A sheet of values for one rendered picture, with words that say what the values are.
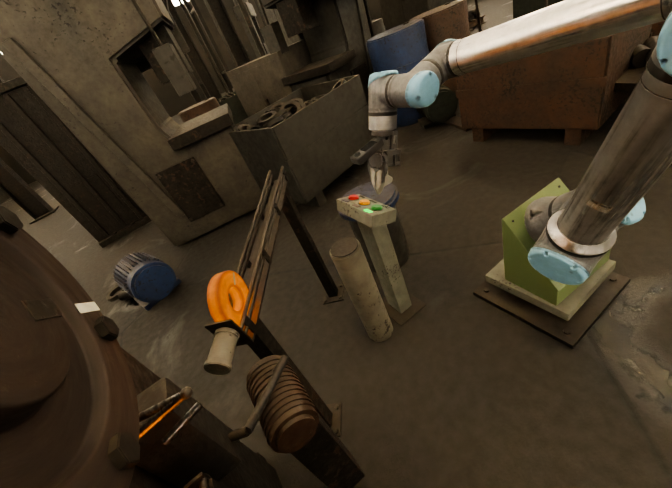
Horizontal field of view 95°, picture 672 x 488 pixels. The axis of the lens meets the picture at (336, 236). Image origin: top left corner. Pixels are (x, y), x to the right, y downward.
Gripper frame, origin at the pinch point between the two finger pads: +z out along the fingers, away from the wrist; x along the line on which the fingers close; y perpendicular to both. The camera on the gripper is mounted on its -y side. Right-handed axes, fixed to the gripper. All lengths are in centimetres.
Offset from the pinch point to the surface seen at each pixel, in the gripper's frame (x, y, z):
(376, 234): 2.6, 1.9, 18.3
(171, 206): 209, -62, 50
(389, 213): -4.4, 2.2, 7.6
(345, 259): -1.5, -14.9, 21.9
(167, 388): -36, -72, 12
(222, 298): -16, -59, 12
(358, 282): -1.9, -9.9, 33.2
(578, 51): 19, 154, -46
